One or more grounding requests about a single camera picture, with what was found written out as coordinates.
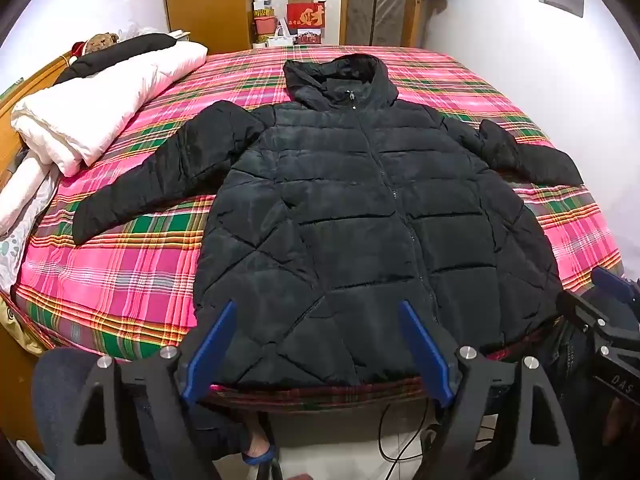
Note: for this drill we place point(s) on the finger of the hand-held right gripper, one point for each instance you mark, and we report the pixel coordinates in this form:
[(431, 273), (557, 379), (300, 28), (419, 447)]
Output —
[(592, 315), (612, 285)]

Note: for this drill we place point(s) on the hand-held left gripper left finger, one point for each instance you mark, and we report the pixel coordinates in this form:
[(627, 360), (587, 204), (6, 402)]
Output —
[(210, 352)]

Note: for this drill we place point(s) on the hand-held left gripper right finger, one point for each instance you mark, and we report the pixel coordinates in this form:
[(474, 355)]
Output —
[(425, 352)]

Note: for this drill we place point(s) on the black hooded puffer jacket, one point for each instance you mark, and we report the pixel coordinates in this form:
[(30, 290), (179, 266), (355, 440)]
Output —
[(350, 230)]

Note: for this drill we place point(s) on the person's right leg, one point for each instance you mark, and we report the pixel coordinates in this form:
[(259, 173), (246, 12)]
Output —
[(565, 390)]

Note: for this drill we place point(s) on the bed with pink plaid sheet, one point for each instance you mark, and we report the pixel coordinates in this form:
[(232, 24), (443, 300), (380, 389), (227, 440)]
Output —
[(140, 270)]

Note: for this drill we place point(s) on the blue slipper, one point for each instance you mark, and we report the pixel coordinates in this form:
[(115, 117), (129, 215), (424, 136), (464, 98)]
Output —
[(257, 456)]

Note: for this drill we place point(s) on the white patterned pillow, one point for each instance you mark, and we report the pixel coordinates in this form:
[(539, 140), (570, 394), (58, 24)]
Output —
[(20, 250)]

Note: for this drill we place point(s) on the pale pink folded blanket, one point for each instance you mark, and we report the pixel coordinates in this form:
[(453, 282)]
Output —
[(25, 185)]

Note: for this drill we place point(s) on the white folded duvet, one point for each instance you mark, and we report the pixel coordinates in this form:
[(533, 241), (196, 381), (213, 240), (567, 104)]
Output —
[(100, 105)]

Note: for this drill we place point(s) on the black cloth on duvet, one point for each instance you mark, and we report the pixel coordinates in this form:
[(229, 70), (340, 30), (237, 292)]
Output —
[(120, 52)]

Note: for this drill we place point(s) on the white handbag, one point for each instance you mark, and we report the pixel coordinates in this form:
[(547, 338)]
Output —
[(280, 39)]

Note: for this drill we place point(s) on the wooden bed headboard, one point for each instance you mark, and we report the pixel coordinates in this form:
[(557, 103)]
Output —
[(35, 77)]

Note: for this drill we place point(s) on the brown teddy bear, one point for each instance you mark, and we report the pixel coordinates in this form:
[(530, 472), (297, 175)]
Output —
[(102, 42)]

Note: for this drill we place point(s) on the red plush hat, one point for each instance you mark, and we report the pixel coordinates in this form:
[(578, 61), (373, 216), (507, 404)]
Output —
[(77, 50)]

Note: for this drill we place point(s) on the photo printed box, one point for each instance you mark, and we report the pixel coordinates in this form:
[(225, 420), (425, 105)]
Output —
[(308, 36)]

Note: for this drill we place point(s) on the yellow box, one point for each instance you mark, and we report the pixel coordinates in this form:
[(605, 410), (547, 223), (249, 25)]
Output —
[(264, 12)]

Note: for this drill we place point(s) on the wooden wardrobe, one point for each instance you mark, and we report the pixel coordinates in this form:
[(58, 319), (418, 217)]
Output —
[(205, 5)]

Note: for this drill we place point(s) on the red gift box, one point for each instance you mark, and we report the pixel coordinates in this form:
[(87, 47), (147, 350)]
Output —
[(306, 15)]

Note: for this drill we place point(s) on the wooden door with grey panels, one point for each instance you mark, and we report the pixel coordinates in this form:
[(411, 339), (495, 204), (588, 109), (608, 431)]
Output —
[(380, 2)]

